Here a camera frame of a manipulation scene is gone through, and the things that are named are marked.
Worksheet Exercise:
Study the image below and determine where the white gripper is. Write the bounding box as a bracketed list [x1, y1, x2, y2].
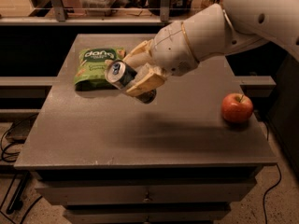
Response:
[123, 21, 199, 97]

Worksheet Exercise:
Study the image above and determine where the Red Bull can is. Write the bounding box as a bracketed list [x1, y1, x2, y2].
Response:
[105, 60, 156, 104]

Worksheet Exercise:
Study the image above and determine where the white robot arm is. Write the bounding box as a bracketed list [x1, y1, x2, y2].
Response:
[124, 0, 299, 97]

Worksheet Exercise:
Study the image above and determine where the green snack bag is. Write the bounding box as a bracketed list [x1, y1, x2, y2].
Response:
[74, 47, 126, 91]

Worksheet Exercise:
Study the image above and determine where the clear plastic container on shelf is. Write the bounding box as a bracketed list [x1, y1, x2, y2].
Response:
[79, 0, 116, 16]

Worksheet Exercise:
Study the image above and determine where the grey drawer cabinet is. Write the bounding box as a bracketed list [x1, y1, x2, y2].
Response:
[16, 35, 277, 224]

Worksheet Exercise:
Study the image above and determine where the red apple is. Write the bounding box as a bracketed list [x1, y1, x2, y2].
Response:
[221, 93, 253, 123]

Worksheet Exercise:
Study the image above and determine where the metal shelf rail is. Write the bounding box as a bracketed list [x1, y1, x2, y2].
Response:
[0, 0, 200, 26]

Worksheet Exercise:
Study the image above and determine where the black cables left floor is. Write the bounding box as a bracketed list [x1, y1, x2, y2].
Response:
[0, 114, 43, 224]

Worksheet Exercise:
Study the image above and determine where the black cable right floor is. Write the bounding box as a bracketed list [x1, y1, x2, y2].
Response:
[262, 163, 282, 224]

